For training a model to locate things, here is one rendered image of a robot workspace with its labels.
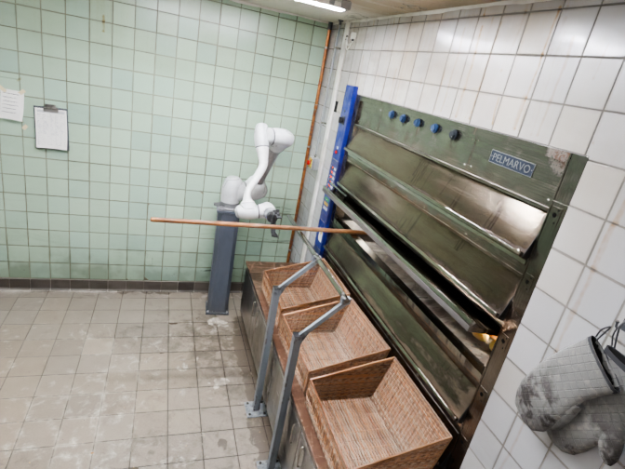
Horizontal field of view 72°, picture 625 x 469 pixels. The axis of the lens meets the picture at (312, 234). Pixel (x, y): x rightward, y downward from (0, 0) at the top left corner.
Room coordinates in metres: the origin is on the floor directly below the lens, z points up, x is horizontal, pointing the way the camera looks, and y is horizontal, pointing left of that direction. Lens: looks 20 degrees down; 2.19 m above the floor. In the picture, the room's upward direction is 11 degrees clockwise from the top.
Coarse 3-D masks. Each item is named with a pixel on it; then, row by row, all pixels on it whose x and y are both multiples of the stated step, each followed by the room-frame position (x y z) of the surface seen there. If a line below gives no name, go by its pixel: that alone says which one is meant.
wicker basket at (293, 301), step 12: (300, 264) 3.03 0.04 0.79; (264, 276) 2.91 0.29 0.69; (276, 276) 2.97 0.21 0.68; (288, 276) 3.01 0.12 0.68; (300, 276) 3.04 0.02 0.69; (312, 276) 3.08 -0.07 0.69; (324, 276) 2.97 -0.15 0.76; (336, 276) 2.83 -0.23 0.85; (264, 288) 2.85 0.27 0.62; (288, 288) 2.99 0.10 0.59; (300, 288) 3.04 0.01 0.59; (312, 288) 3.03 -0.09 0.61; (324, 288) 2.89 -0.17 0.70; (288, 300) 2.82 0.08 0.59; (300, 300) 2.86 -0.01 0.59; (312, 300) 2.89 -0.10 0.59; (324, 300) 2.54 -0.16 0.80; (336, 300) 2.57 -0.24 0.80; (288, 312) 2.45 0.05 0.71; (276, 324) 2.46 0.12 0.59
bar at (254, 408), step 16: (304, 240) 2.61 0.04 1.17; (320, 256) 2.39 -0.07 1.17; (304, 272) 2.35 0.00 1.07; (336, 288) 2.03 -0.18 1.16; (272, 304) 2.28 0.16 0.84; (272, 320) 2.28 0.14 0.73; (320, 320) 1.88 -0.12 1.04; (272, 336) 2.29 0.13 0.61; (304, 336) 1.87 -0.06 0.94; (288, 368) 1.83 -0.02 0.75; (288, 384) 1.84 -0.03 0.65; (256, 400) 2.28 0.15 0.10; (288, 400) 1.84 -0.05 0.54; (256, 416) 2.24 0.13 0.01; (272, 448) 1.84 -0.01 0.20; (272, 464) 1.84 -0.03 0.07
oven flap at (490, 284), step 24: (360, 192) 2.83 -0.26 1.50; (384, 192) 2.59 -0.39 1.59; (384, 216) 2.45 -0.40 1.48; (408, 216) 2.27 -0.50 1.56; (408, 240) 2.12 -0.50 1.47; (432, 240) 2.01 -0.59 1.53; (456, 240) 1.89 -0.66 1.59; (432, 264) 1.88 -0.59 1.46; (456, 264) 1.80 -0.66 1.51; (480, 264) 1.70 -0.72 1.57; (480, 288) 1.62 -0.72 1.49; (504, 288) 1.54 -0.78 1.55
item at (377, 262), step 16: (336, 224) 3.11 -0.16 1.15; (352, 240) 2.79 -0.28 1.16; (368, 256) 2.54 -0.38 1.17; (384, 272) 2.33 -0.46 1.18; (400, 288) 2.15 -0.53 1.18; (416, 304) 1.99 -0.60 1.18; (432, 320) 1.86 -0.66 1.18; (448, 336) 1.74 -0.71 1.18; (464, 352) 1.63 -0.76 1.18; (480, 368) 1.53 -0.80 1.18
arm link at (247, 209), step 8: (264, 152) 3.12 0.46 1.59; (264, 160) 3.10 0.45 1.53; (264, 168) 3.08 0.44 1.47; (256, 176) 3.04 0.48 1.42; (248, 184) 3.00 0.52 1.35; (256, 184) 3.03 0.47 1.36; (248, 192) 2.97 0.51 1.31; (248, 200) 2.93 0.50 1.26; (240, 208) 2.88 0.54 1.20; (248, 208) 2.89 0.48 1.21; (256, 208) 2.92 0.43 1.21; (240, 216) 2.88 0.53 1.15; (248, 216) 2.89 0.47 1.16; (256, 216) 2.91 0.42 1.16
